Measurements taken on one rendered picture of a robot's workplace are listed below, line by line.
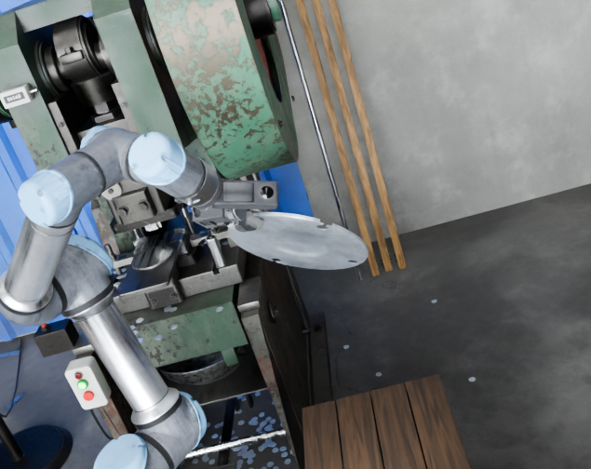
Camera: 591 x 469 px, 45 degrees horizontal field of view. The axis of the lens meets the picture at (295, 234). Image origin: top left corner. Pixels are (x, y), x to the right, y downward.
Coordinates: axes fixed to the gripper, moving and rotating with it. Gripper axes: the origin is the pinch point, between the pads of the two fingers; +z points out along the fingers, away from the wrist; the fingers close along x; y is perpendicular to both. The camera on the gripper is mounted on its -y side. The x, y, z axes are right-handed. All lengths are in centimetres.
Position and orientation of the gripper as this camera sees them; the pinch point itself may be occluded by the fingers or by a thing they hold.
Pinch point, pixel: (262, 219)
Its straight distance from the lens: 137.1
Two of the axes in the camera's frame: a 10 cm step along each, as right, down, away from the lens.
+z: 3.9, 2.7, 8.8
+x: 0.0, 9.6, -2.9
